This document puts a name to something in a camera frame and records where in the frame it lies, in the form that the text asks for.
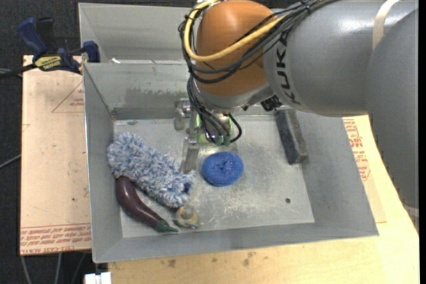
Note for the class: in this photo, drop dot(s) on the dark grey flat block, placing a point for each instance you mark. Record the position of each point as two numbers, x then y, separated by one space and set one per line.
291 138

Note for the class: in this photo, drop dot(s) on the blue and white fluffy cloth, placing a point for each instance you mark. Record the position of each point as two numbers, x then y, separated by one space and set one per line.
149 173

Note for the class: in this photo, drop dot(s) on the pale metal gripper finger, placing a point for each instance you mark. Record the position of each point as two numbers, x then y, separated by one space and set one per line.
190 156
180 119

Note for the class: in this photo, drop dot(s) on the blue round sponge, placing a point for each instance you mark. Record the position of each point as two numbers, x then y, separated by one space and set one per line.
222 169

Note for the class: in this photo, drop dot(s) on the brown cardboard board red print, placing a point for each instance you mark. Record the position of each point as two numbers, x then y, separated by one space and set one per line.
53 149

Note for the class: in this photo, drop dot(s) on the grey metal bin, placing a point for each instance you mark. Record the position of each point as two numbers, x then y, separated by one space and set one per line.
259 196

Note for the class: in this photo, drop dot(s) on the purple toy eggplant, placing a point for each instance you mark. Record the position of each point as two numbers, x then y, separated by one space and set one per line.
134 204

